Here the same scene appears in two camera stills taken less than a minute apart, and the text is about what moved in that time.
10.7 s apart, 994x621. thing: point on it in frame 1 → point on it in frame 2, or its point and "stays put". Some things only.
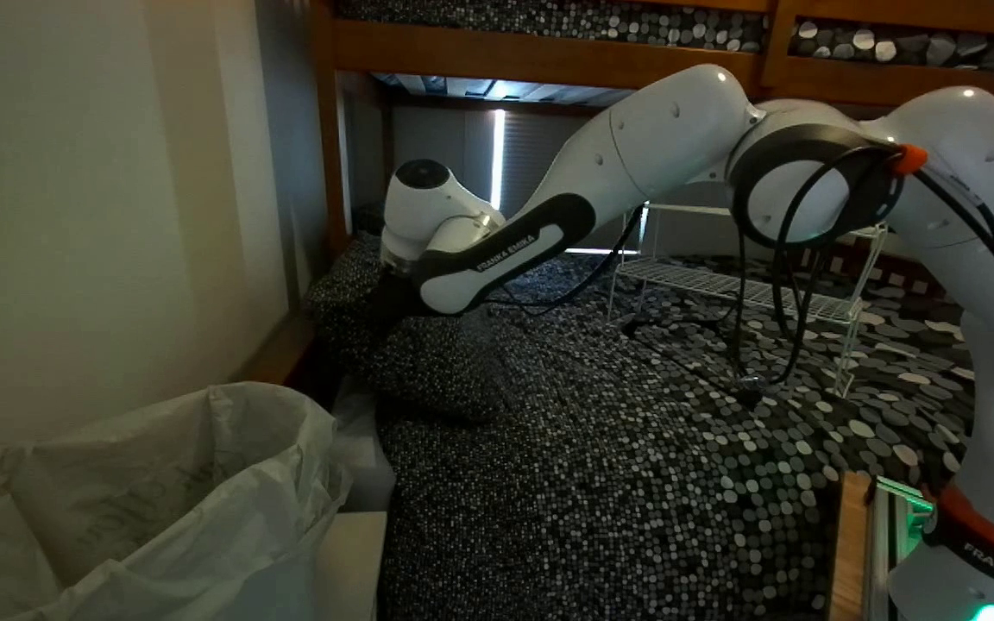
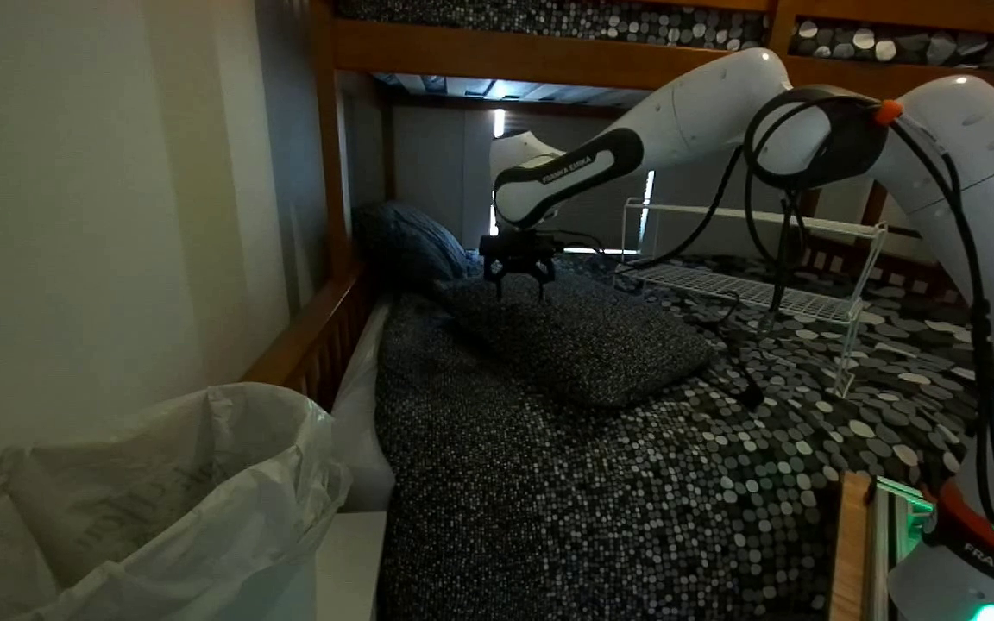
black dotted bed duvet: [676, 447] stays put
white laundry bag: [203, 506] stays put
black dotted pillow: [374, 322] → [580, 340]
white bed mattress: [374, 478] stays put
